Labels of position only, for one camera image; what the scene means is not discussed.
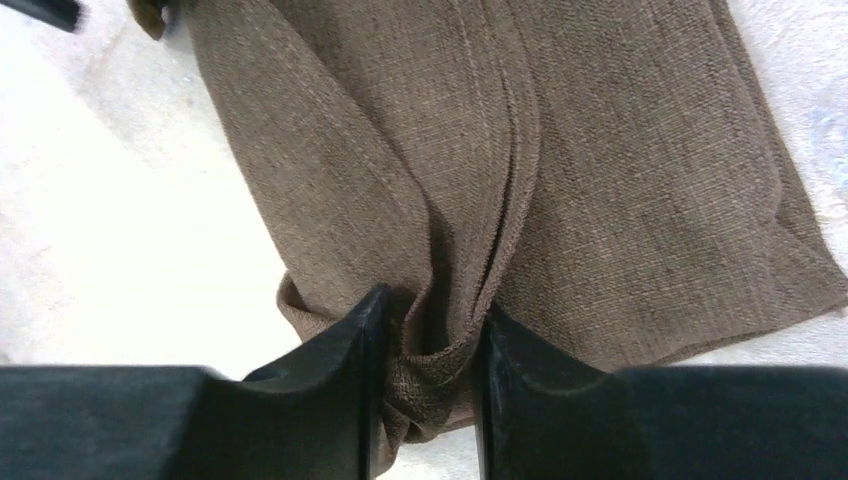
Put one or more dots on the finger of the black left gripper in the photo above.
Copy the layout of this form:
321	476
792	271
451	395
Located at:
60	14

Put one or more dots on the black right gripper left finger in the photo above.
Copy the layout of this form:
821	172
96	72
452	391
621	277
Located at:
311	414

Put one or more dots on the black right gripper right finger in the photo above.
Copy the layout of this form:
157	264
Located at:
541	414

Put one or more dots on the brown fabric napkin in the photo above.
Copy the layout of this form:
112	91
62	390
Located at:
608	172

